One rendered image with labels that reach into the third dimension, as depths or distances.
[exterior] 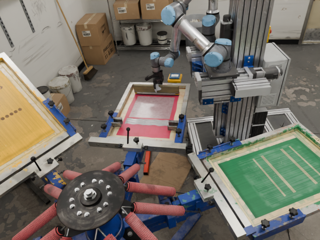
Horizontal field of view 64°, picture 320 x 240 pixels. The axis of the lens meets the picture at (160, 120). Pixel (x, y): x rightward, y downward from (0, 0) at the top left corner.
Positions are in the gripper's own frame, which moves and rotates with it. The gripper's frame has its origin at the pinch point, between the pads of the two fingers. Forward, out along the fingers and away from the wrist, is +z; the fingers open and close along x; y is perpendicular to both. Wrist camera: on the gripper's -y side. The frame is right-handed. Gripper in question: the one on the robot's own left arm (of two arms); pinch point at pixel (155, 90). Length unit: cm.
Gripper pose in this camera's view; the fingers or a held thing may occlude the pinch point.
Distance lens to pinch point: 229.0
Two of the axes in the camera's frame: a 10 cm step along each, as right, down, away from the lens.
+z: 0.8, 7.6, 6.4
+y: 9.8, 0.6, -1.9
